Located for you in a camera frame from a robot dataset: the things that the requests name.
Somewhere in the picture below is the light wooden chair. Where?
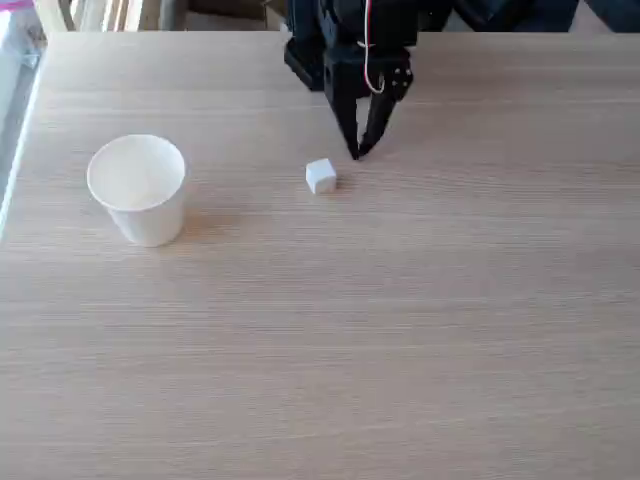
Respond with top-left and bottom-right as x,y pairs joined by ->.
34,0 -> 187,33

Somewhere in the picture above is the white cube block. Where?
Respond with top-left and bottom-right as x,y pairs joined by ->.
305,157 -> 338,195

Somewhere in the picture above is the clear plastic bag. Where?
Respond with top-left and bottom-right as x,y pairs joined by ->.
0,0 -> 47,69

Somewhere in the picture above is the red and white wire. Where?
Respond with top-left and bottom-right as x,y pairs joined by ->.
362,0 -> 387,95

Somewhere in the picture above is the white paper cup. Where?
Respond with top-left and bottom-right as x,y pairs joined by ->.
86,133 -> 187,248

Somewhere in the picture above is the person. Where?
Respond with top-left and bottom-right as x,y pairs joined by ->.
444,0 -> 640,34

